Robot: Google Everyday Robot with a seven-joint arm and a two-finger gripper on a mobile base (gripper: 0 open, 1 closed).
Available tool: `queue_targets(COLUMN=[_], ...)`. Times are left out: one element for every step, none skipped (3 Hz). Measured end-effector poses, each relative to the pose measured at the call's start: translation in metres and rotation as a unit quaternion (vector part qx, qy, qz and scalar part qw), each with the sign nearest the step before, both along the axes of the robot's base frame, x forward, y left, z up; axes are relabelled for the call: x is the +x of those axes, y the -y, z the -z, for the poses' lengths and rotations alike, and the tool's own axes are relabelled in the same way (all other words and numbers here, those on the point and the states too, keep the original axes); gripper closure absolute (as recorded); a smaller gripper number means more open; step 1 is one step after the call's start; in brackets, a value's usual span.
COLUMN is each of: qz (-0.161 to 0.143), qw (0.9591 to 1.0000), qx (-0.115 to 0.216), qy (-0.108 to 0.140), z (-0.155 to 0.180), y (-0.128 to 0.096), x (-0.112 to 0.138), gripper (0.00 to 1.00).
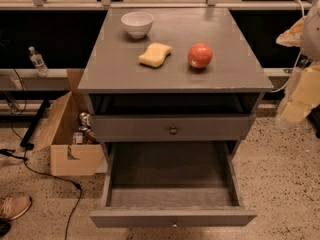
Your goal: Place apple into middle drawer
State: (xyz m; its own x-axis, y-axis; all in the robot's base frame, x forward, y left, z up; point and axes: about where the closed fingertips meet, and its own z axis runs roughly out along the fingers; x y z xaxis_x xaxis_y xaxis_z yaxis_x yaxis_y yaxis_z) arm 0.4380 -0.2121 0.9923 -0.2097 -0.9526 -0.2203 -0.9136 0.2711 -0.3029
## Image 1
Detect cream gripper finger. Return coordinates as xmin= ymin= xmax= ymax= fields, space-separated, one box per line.
xmin=275 ymin=64 xmax=320 ymax=129
xmin=276 ymin=17 xmax=305 ymax=47

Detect red apple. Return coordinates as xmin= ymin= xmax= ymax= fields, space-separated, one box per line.
xmin=188 ymin=43 xmax=213 ymax=68

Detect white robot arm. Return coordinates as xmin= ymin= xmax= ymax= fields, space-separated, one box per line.
xmin=276 ymin=0 xmax=320 ymax=128

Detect grey drawer cabinet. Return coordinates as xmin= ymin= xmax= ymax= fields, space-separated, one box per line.
xmin=77 ymin=7 xmax=274 ymax=229

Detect open grey lower drawer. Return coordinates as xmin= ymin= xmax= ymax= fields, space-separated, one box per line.
xmin=90 ymin=141 xmax=256 ymax=228

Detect closed grey upper drawer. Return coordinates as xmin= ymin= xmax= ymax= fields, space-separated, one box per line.
xmin=90 ymin=115 xmax=255 ymax=142

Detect yellow sponge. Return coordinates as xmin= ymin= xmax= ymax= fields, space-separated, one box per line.
xmin=138 ymin=43 xmax=172 ymax=68

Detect white bowl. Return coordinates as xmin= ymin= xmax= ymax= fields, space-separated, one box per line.
xmin=121 ymin=11 xmax=154 ymax=38

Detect items inside cardboard box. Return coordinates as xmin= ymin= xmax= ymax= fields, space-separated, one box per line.
xmin=72 ymin=112 xmax=97 ymax=145

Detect cardboard box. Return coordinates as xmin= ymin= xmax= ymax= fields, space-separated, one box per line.
xmin=33 ymin=68 xmax=105 ymax=177

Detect plastic water bottle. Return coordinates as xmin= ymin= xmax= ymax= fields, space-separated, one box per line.
xmin=28 ymin=46 xmax=48 ymax=77

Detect tan sneaker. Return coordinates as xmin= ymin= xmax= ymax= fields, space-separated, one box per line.
xmin=0 ymin=196 xmax=32 ymax=221

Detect white hanging cable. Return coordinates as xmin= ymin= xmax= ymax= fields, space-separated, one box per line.
xmin=268 ymin=0 xmax=306 ymax=94

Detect black floor cable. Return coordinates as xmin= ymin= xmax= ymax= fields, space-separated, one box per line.
xmin=0 ymin=148 xmax=83 ymax=240

